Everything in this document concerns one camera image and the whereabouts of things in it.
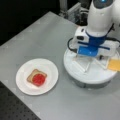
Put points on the white round plate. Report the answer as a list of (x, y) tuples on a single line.
[(40, 64)]

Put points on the red tomato slice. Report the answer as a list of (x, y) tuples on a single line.
[(38, 79)]

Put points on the toasted bread slice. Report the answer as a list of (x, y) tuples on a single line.
[(34, 72)]

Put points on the yellow cheese slice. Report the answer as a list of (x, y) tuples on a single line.
[(114, 64)]

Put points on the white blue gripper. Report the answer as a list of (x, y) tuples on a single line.
[(84, 44)]

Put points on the white divided serving tray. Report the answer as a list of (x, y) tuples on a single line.
[(89, 70)]

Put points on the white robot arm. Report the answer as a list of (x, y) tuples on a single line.
[(102, 16)]

